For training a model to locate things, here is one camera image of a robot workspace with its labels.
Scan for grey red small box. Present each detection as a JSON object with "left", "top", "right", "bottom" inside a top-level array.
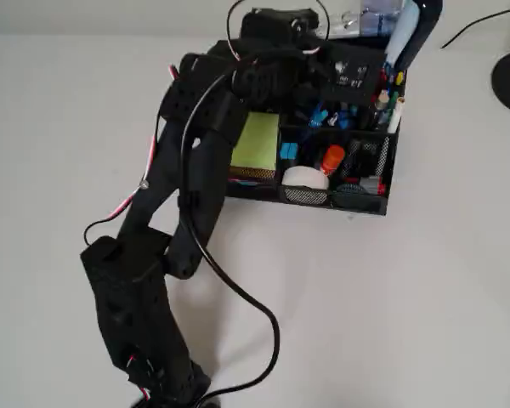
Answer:
[{"left": 359, "top": 176, "right": 387, "bottom": 196}]

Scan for red white servo wire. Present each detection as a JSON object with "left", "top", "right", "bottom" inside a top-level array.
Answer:
[{"left": 83, "top": 63, "right": 180, "bottom": 247}]

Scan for blue binder clips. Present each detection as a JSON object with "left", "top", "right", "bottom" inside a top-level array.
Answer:
[{"left": 308, "top": 101, "right": 328, "bottom": 128}]

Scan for white marker pen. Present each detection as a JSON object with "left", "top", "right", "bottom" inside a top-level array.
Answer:
[{"left": 386, "top": 96, "right": 406, "bottom": 135}]

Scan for white tape roll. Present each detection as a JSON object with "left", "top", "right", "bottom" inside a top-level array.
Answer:
[{"left": 281, "top": 165, "right": 331, "bottom": 190}]

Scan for green sticky note pad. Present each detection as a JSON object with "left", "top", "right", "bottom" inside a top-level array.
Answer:
[{"left": 229, "top": 110, "right": 281, "bottom": 171}]

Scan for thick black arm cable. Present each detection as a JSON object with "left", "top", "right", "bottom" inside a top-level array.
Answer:
[{"left": 178, "top": 50, "right": 281, "bottom": 403}]

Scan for thin black wire loop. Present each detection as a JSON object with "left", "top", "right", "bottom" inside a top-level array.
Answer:
[{"left": 226, "top": 0, "right": 331, "bottom": 59}]

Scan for clear blue printed card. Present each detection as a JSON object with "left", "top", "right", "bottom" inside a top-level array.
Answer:
[{"left": 360, "top": 0, "right": 405, "bottom": 37}]

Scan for black mesh desk organizer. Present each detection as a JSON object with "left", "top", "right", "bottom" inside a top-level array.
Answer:
[{"left": 224, "top": 36, "right": 407, "bottom": 218}]

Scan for clear plastic container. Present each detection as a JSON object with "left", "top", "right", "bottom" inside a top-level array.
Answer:
[{"left": 325, "top": 10, "right": 362, "bottom": 39}]

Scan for orange cap glue stick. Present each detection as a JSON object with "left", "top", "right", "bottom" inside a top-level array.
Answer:
[{"left": 320, "top": 144, "right": 346, "bottom": 178}]

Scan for thin black cable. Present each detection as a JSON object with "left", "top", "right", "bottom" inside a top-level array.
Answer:
[{"left": 439, "top": 5, "right": 510, "bottom": 50}]

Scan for pink sticky note pad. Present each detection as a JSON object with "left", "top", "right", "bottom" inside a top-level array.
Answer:
[{"left": 227, "top": 177, "right": 277, "bottom": 188}]

